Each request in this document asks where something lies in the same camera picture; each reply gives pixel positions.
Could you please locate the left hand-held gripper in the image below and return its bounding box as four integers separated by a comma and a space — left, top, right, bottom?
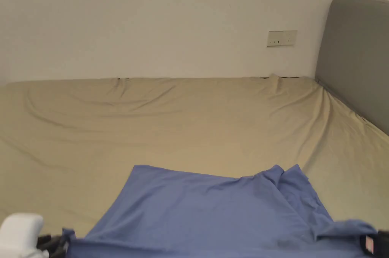
0, 214, 69, 258

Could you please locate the blue shirt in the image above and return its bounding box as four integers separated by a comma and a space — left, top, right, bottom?
60, 163, 379, 258

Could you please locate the bed with beige sheet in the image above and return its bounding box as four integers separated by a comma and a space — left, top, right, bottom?
0, 74, 389, 258

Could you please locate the grey padded headboard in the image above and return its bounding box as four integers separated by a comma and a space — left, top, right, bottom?
314, 0, 389, 136

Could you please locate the white wall socket plate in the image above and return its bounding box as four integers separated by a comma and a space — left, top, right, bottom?
267, 30, 298, 47

